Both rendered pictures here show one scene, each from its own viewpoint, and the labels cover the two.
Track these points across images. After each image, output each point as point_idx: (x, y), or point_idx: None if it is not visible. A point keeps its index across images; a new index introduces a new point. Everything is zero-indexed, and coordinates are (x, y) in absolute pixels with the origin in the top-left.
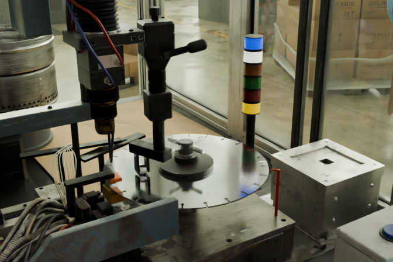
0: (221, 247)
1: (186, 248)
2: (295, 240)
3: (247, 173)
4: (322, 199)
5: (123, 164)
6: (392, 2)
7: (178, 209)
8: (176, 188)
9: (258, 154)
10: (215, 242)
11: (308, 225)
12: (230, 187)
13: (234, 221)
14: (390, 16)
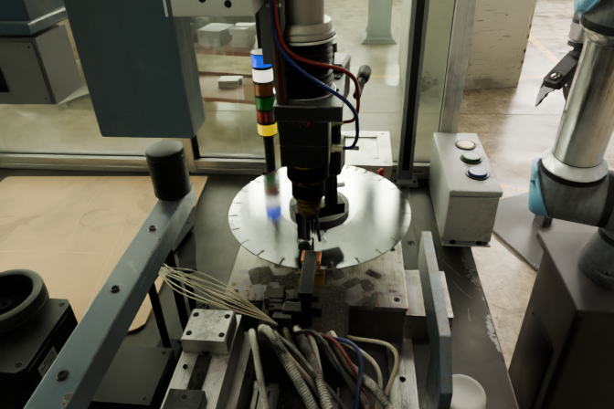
0: (397, 257)
1: (383, 277)
2: None
3: (370, 184)
4: (386, 179)
5: (270, 242)
6: None
7: (396, 244)
8: (359, 230)
9: None
10: (388, 257)
11: None
12: (386, 202)
13: None
14: None
